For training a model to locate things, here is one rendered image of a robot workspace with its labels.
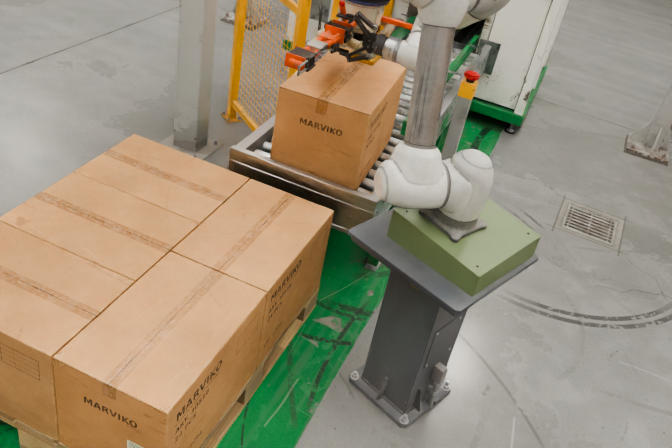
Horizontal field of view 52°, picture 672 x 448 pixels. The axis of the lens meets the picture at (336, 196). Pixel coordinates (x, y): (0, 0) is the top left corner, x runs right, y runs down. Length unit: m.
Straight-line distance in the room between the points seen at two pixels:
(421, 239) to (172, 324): 0.86
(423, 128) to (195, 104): 2.09
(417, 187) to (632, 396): 1.64
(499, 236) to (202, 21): 2.07
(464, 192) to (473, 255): 0.22
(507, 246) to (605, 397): 1.13
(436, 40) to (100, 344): 1.36
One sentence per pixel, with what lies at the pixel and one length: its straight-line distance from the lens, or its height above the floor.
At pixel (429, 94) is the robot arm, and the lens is 2.14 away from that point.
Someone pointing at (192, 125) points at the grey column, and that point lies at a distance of 4.09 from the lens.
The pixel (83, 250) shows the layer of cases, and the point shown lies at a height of 0.54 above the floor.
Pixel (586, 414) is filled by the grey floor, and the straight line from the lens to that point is 3.23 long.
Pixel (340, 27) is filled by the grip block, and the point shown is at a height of 1.24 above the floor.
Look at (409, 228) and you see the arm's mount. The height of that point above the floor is 0.84.
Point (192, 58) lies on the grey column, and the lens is 3.92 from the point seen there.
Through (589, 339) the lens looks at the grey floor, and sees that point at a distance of 3.59.
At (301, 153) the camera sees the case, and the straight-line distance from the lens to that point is 2.98.
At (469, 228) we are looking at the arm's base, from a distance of 2.39.
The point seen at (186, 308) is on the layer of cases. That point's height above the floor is 0.54.
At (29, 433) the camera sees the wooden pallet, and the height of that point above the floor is 0.11.
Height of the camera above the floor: 2.17
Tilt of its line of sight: 33 degrees down
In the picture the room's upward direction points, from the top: 11 degrees clockwise
